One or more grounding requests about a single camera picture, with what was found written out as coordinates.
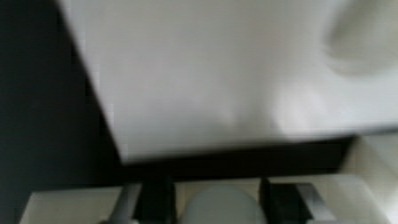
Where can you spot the white cabinet body box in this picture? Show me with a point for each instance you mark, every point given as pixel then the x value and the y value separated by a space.
pixel 214 203

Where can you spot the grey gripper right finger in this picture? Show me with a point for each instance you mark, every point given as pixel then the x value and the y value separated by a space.
pixel 293 203

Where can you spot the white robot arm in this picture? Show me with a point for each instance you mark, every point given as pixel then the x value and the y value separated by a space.
pixel 229 73

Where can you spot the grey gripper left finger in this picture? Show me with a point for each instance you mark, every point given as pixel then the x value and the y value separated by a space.
pixel 147 203

